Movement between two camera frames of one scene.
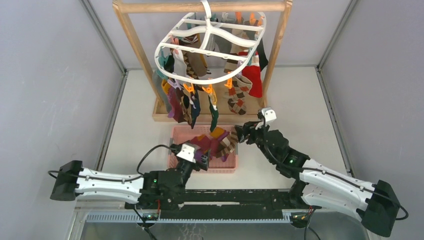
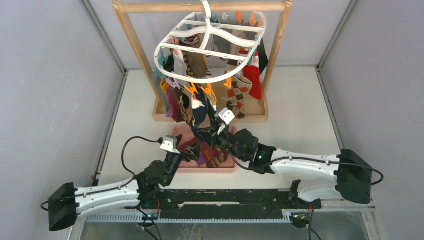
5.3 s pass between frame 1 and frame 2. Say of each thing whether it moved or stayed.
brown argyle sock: stayed
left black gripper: moved
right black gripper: moved
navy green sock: moved
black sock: stayed
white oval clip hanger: stayed
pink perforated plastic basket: stayed
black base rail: stayed
